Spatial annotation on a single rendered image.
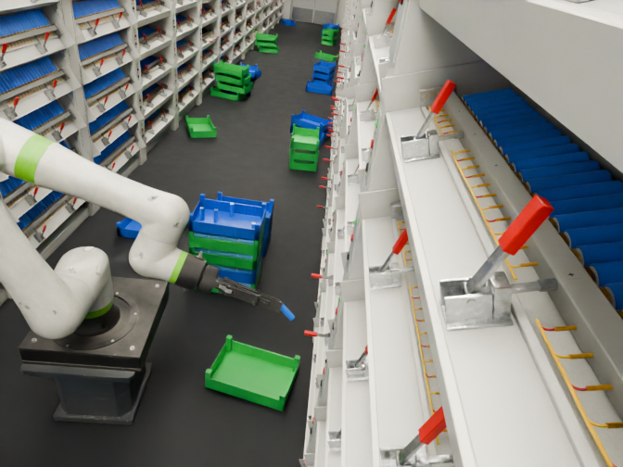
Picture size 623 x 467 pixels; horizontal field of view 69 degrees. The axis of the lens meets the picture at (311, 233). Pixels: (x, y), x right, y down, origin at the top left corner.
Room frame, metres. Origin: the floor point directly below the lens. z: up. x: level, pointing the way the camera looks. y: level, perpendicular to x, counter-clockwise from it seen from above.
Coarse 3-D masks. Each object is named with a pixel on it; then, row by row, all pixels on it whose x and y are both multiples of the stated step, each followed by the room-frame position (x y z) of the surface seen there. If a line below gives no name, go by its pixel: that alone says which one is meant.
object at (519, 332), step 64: (448, 128) 0.57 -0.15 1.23; (512, 128) 0.49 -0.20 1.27; (448, 192) 0.40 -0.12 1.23; (512, 192) 0.34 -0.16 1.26; (576, 192) 0.34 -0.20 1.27; (448, 256) 0.30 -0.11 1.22; (512, 256) 0.29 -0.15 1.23; (576, 256) 0.26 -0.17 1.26; (448, 320) 0.22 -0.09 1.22; (512, 320) 0.22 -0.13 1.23; (576, 320) 0.20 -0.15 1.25; (448, 384) 0.18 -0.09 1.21; (512, 384) 0.17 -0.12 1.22; (576, 384) 0.17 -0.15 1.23; (512, 448) 0.14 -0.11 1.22; (576, 448) 0.13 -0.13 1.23
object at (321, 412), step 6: (318, 408) 0.67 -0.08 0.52; (324, 408) 0.67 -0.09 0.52; (318, 414) 0.67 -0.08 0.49; (324, 414) 0.67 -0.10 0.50; (318, 420) 0.67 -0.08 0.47; (324, 420) 0.67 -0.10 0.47; (318, 426) 0.66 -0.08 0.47; (324, 426) 0.66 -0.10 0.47; (318, 432) 0.64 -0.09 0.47; (324, 432) 0.64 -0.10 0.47; (318, 438) 0.63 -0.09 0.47; (324, 438) 0.63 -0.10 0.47; (318, 444) 0.62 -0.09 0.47; (324, 444) 0.61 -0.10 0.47; (318, 450) 0.60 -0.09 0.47; (324, 450) 0.60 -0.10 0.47; (318, 456) 0.59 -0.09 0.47; (318, 462) 0.57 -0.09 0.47
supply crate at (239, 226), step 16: (208, 208) 1.79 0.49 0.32; (224, 208) 1.79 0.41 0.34; (240, 208) 1.79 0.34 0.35; (256, 208) 1.79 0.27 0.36; (192, 224) 1.59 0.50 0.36; (208, 224) 1.60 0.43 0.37; (224, 224) 1.68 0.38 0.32; (240, 224) 1.70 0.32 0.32; (256, 224) 1.60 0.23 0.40; (256, 240) 1.60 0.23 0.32
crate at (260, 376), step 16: (224, 352) 1.24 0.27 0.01; (240, 352) 1.26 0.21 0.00; (256, 352) 1.25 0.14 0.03; (272, 352) 1.24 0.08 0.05; (224, 368) 1.17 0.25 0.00; (240, 368) 1.18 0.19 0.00; (256, 368) 1.19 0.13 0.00; (272, 368) 1.21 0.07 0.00; (288, 368) 1.22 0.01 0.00; (208, 384) 1.08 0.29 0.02; (224, 384) 1.06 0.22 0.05; (240, 384) 1.11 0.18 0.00; (256, 384) 1.12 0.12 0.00; (272, 384) 1.13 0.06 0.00; (288, 384) 1.14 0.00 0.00; (256, 400) 1.04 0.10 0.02; (272, 400) 1.03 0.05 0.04
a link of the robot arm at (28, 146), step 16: (0, 128) 0.95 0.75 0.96; (16, 128) 0.98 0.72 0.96; (0, 144) 0.92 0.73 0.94; (16, 144) 0.94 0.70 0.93; (32, 144) 0.96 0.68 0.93; (48, 144) 0.98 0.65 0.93; (16, 160) 0.92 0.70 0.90; (32, 160) 0.93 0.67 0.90; (16, 176) 0.93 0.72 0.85; (32, 176) 0.92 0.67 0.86
